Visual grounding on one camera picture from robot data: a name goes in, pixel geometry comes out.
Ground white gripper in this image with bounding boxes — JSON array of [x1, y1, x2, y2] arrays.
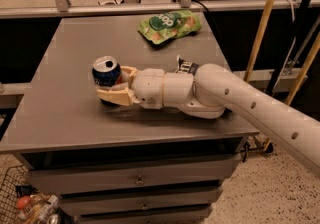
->
[[96, 66, 165, 109]]

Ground wire basket with items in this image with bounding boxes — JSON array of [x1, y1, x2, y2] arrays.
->
[[0, 166, 77, 224]]

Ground grey drawer cabinet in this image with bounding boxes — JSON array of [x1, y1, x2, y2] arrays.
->
[[1, 15, 254, 224]]

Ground blue pepsi can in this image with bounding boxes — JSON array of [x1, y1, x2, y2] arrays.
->
[[91, 55, 122, 106]]

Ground wooden pole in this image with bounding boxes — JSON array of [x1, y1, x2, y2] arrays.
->
[[244, 0, 275, 82], [266, 38, 319, 149]]

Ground green snack bag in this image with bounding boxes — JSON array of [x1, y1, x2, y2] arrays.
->
[[138, 10, 202, 45]]

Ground dark blue chip bag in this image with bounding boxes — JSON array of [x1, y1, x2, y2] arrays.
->
[[176, 55, 199, 75]]

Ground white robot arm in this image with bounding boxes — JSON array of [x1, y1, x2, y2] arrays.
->
[[92, 58, 320, 176]]

